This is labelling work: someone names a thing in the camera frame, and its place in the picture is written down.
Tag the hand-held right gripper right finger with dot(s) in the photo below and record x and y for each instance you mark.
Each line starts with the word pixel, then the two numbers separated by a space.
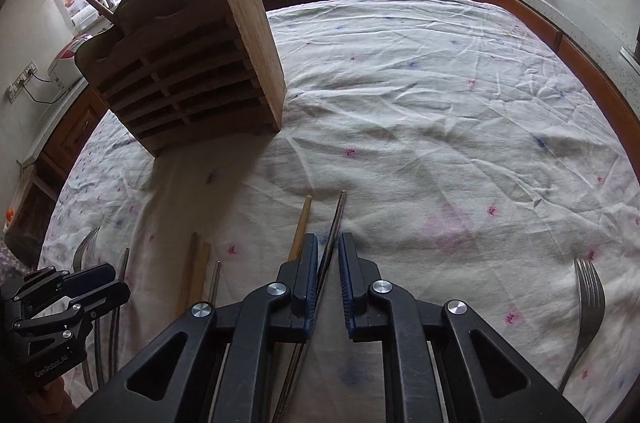
pixel 344 298

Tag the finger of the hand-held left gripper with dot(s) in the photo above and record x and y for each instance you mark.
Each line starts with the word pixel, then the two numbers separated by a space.
pixel 107 298
pixel 92 278

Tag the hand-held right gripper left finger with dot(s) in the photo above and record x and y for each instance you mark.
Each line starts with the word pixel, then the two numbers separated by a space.
pixel 312 303

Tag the metal fork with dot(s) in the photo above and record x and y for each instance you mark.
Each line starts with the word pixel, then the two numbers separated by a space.
pixel 590 303
pixel 82 253

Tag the metal chopstick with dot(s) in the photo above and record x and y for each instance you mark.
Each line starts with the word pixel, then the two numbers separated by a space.
pixel 99 348
pixel 336 223
pixel 214 278
pixel 124 265

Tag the wooden utensil holder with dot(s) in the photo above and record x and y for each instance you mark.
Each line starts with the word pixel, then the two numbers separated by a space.
pixel 165 73

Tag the small orange object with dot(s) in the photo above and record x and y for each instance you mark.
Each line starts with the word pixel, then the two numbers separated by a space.
pixel 8 214

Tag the red and white rice cooker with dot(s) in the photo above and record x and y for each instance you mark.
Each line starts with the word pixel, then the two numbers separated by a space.
pixel 65 68

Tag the paper towel roll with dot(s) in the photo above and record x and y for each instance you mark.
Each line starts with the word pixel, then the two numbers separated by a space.
pixel 85 19

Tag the wall socket strip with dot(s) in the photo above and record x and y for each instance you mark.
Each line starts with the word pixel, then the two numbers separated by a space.
pixel 20 80

